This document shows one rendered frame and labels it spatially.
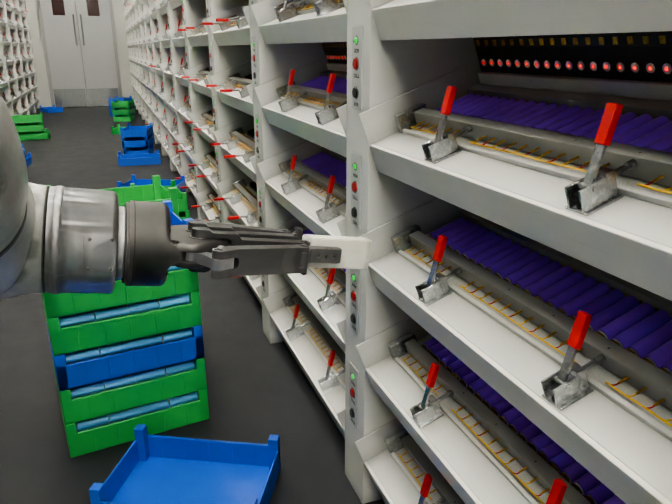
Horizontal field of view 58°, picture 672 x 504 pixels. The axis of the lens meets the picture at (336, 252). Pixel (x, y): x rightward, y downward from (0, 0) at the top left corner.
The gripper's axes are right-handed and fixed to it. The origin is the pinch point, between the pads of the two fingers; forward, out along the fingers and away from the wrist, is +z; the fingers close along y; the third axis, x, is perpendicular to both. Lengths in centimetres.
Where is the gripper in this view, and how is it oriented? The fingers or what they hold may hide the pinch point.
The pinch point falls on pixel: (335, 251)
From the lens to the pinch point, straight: 60.5
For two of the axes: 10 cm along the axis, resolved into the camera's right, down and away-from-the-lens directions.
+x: 1.4, -9.6, -2.3
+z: 9.2, 0.4, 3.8
